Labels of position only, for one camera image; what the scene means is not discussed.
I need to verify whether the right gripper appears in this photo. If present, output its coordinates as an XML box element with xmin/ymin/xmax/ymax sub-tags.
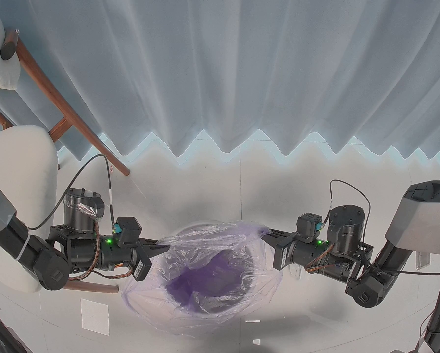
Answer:
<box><xmin>261</xmin><ymin>228</ymin><xmax>331</xmax><ymax>272</ymax></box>

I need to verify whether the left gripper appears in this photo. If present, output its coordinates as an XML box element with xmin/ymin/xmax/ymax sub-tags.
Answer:
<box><xmin>94</xmin><ymin>236</ymin><xmax>172</xmax><ymax>283</ymax></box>

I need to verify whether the purple plastic bag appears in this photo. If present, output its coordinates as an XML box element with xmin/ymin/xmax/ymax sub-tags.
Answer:
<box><xmin>121</xmin><ymin>221</ymin><xmax>284</xmax><ymax>321</ymax></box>

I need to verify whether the white trash bin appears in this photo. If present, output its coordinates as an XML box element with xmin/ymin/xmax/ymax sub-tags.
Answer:
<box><xmin>160</xmin><ymin>219</ymin><xmax>259</xmax><ymax>320</ymax></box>

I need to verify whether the white cushioned wooden chair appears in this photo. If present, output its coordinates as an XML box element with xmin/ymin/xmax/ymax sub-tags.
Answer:
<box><xmin>0</xmin><ymin>0</ymin><xmax>131</xmax><ymax>295</ymax></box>

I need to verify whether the pale blue curtain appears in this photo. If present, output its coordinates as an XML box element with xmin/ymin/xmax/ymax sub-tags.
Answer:
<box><xmin>0</xmin><ymin>0</ymin><xmax>440</xmax><ymax>168</ymax></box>

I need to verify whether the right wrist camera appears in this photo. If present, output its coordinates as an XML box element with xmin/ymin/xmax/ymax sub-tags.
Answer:
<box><xmin>296</xmin><ymin>214</ymin><xmax>324</xmax><ymax>245</ymax></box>

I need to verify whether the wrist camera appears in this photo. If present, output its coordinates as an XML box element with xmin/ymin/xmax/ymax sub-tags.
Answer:
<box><xmin>296</xmin><ymin>214</ymin><xmax>324</xmax><ymax>245</ymax></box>
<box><xmin>111</xmin><ymin>216</ymin><xmax>142</xmax><ymax>250</ymax></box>

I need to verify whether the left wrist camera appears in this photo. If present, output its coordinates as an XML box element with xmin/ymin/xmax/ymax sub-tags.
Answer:
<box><xmin>111</xmin><ymin>216</ymin><xmax>142</xmax><ymax>250</ymax></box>

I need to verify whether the black cable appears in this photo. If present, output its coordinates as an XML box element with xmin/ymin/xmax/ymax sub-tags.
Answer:
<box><xmin>28</xmin><ymin>154</ymin><xmax>117</xmax><ymax>231</ymax></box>
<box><xmin>327</xmin><ymin>180</ymin><xmax>440</xmax><ymax>276</ymax></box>

